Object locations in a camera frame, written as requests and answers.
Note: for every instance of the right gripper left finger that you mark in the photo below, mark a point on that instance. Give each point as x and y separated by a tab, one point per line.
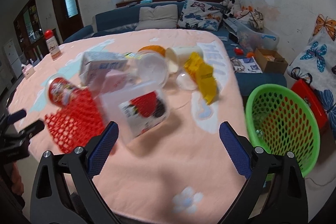
63	190

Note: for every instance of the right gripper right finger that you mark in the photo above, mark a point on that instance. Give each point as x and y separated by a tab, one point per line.
286	201

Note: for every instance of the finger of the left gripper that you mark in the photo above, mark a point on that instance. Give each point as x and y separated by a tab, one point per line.
31	130
14	117

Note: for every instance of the red mesh fruit net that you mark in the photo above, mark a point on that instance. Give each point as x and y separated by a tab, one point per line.
75	124

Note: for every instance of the red instant noodle bowl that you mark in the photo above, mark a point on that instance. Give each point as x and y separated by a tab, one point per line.
59	91

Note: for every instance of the pink plastic bag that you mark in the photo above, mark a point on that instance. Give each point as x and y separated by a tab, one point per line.
107	82

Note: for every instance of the white milk carton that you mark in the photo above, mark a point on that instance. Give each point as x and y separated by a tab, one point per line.
94	63

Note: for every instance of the clear plastic labelled cup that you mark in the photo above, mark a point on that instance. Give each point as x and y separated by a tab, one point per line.
135	108

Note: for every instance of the yellow snack wrapper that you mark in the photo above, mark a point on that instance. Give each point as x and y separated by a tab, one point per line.
202	74

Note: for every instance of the small clear dome lid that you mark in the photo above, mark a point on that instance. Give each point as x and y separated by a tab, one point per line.
185	82

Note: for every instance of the white paper cup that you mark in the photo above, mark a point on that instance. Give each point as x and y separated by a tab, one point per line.
177	56

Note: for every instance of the pink tissue box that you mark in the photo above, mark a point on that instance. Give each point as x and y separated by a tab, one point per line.
27	70

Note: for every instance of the green plastic basket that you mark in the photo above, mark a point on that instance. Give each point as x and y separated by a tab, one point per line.
280	121

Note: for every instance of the red-capped white bottle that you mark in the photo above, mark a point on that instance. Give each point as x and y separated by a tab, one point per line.
52	45

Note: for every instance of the dark display cabinet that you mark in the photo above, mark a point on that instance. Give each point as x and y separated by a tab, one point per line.
29	33

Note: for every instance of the red plastic stool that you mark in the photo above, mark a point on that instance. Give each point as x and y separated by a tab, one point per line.
302	89

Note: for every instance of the magazine on sofa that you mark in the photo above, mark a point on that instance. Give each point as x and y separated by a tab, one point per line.
245	65

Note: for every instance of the cardboard box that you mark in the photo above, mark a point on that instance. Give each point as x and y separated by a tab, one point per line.
270	61

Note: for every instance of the butterfly quilt bundle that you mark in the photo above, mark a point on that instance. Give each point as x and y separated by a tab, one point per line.
316	65

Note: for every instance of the dark wooden door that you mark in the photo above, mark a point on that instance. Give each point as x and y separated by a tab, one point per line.
68	17

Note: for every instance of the pink blanket table cover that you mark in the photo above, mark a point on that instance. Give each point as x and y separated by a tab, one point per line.
174	168

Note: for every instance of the clear storage bin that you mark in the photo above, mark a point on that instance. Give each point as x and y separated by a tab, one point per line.
250	39

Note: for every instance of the beige cushion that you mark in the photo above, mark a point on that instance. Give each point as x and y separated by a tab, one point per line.
160	17

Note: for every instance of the blue sofa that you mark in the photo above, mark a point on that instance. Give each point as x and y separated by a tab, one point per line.
125	19

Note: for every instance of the plush toys pile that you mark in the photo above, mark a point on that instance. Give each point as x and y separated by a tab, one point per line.
235	10

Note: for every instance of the butterfly pillow on sofa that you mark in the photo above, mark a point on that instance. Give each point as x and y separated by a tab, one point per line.
196	15

